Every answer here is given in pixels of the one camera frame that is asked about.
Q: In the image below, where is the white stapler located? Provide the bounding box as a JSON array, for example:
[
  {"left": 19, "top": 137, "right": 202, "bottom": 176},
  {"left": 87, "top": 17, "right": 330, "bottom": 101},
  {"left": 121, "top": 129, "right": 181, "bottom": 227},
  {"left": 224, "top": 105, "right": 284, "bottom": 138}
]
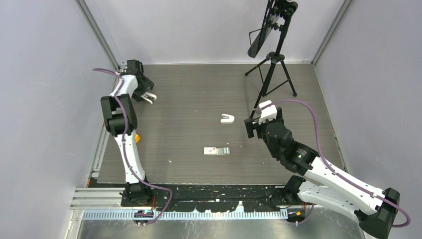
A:
[{"left": 141, "top": 92, "right": 157, "bottom": 105}]

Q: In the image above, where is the staple box tray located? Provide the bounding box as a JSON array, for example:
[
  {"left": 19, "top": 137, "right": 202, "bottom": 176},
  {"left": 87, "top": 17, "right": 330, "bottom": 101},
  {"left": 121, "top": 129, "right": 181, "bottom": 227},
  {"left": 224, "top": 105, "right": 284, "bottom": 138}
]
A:
[{"left": 216, "top": 147, "right": 230, "bottom": 155}]

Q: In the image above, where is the white staple box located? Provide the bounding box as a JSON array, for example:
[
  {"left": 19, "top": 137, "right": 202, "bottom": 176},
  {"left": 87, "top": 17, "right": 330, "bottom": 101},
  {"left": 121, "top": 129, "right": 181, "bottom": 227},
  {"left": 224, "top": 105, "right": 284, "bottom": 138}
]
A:
[{"left": 204, "top": 147, "right": 217, "bottom": 155}]

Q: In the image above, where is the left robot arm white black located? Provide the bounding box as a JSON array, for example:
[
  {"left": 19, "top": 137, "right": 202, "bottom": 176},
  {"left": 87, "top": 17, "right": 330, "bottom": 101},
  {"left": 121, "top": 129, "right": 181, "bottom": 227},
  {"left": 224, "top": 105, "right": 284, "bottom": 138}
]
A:
[{"left": 100, "top": 59, "right": 157, "bottom": 206}]

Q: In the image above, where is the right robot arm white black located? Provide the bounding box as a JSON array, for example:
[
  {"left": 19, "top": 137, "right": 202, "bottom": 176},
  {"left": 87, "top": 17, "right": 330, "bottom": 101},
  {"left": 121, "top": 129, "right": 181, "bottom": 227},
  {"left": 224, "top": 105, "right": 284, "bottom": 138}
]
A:
[{"left": 244, "top": 105, "right": 400, "bottom": 239}]

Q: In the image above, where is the white staple remover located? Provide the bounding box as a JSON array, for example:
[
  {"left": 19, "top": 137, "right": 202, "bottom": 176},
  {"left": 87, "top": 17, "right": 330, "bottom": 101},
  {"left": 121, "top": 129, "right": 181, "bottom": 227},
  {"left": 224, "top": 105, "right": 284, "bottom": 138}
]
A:
[{"left": 220, "top": 114, "right": 235, "bottom": 124}]

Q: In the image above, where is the yellow green colourful block toy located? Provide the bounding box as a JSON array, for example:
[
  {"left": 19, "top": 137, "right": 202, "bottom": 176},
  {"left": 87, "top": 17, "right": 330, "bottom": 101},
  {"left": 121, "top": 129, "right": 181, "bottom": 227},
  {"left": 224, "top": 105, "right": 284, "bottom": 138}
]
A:
[{"left": 135, "top": 133, "right": 141, "bottom": 143}]

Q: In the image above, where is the black tripod stand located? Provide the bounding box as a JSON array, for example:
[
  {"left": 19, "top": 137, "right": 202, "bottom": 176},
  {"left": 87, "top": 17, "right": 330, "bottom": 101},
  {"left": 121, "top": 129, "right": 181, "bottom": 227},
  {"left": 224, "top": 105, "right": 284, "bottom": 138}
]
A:
[{"left": 245, "top": 32, "right": 297, "bottom": 118}]

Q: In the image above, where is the black tablet on tripod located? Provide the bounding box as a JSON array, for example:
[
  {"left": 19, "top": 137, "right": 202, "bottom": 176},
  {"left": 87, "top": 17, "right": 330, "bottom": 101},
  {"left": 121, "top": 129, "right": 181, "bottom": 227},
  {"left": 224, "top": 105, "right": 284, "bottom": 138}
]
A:
[{"left": 247, "top": 0, "right": 298, "bottom": 58}]

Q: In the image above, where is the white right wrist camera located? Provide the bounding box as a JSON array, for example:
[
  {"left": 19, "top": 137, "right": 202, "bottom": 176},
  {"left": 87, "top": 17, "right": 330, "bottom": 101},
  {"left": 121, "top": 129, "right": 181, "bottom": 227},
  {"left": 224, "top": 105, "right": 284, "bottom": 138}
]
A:
[{"left": 257, "top": 100, "right": 278, "bottom": 124}]

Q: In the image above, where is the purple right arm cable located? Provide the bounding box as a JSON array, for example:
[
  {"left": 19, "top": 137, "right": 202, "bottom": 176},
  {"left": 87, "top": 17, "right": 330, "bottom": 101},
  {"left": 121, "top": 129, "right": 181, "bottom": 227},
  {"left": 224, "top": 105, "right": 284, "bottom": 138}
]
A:
[{"left": 258, "top": 99, "right": 412, "bottom": 228}]

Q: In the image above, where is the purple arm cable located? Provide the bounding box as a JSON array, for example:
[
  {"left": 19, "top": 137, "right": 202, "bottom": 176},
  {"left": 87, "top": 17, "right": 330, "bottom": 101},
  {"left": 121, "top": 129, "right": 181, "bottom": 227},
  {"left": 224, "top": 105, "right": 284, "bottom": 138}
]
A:
[
  {"left": 258, "top": 99, "right": 412, "bottom": 228},
  {"left": 93, "top": 68, "right": 173, "bottom": 226}
]

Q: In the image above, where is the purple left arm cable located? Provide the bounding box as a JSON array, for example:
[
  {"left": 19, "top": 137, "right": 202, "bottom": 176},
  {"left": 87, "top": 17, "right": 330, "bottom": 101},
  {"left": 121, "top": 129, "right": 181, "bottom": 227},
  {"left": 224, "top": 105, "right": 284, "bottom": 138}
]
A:
[{"left": 93, "top": 68, "right": 173, "bottom": 226}]

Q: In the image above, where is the aluminium cable duct rail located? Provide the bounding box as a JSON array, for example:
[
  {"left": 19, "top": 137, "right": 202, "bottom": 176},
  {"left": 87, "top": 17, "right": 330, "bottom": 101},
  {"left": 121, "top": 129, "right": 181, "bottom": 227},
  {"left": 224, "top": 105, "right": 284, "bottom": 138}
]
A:
[{"left": 82, "top": 209, "right": 288, "bottom": 221}]

